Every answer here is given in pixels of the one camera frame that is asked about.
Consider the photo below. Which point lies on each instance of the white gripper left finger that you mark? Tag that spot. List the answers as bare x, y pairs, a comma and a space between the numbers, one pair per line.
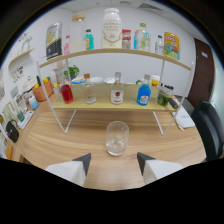
71, 171

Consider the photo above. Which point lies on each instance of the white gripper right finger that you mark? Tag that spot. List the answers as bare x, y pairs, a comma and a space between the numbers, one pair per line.
156, 170

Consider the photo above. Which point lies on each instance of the clear bottle with white cap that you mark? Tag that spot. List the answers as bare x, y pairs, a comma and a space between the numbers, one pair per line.
117, 93

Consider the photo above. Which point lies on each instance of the silver soda water can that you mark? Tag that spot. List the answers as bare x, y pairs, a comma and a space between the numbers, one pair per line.
54, 41

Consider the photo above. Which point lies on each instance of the white tray with green cup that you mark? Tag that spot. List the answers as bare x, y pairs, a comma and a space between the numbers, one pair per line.
26, 120

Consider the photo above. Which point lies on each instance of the clear drinking glass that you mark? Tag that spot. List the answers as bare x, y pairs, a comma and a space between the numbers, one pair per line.
117, 140

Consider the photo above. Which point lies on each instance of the white paper booklet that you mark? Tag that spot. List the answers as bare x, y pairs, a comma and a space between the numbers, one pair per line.
185, 118

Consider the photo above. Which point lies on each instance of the black office chair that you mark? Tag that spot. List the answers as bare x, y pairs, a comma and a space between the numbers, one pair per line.
210, 130

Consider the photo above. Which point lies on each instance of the black handbag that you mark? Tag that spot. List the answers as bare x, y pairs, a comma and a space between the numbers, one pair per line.
12, 132

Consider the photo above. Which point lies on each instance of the blue liquid bottle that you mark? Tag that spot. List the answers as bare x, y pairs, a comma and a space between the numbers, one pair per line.
143, 95

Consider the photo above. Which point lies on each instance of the red liquid bottle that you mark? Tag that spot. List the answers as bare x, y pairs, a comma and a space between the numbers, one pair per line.
67, 94

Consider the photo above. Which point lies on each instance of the light blue small bottle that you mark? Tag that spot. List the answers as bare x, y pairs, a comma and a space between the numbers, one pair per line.
33, 103

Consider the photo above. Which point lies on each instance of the orange basket with toy vegetables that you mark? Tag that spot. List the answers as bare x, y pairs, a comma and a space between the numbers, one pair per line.
42, 93

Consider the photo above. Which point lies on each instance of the green small bowl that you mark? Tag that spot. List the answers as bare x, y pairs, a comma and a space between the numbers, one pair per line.
139, 82

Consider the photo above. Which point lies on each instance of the patterned ceramic bowl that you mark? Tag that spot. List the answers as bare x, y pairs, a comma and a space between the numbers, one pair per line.
78, 81

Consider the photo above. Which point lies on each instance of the white ceramic bowl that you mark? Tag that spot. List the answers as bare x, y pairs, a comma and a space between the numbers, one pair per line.
96, 80

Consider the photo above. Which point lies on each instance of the white countertop appliance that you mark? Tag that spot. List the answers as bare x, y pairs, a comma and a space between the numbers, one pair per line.
30, 84

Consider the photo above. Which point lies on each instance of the white bowl with red rim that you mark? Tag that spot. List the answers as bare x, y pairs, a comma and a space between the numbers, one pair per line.
109, 80

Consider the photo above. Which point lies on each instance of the green potted plant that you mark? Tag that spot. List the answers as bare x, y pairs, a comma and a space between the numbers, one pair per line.
73, 71

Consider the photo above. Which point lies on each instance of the dark brown door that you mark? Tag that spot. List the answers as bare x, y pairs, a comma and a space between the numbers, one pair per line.
203, 73

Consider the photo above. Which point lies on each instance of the small clear plastic bottle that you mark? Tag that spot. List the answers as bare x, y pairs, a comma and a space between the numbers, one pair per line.
159, 46

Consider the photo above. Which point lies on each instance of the yellow snack bag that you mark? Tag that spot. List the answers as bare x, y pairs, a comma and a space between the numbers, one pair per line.
172, 46

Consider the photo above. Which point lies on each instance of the small pink bottle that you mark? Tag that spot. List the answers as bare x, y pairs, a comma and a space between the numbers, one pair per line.
67, 46

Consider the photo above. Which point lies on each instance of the black white code sheet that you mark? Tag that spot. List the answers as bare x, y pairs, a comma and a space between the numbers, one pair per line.
126, 44

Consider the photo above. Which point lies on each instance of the clear bottle with green cap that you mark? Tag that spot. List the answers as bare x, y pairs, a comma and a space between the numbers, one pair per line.
143, 39

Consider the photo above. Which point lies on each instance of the blue bottle with yellow cap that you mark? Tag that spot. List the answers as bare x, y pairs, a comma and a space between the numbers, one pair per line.
135, 40

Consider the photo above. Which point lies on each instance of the teal green glass bottle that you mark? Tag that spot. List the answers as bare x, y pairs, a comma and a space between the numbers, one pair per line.
89, 40

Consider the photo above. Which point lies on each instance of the large white milk bottle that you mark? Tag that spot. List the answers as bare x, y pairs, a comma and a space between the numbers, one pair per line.
111, 30

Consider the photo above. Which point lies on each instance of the ceiling air vent grille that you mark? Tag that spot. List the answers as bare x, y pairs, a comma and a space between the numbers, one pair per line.
150, 6

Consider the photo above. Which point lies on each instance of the wooden wall shelf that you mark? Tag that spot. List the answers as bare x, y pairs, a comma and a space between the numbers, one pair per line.
21, 56

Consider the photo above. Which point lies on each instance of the white frame wooden shelf rack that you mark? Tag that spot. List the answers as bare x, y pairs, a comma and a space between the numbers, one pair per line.
113, 51

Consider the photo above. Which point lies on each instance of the red wall poster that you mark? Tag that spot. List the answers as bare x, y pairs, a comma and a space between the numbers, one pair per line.
126, 34

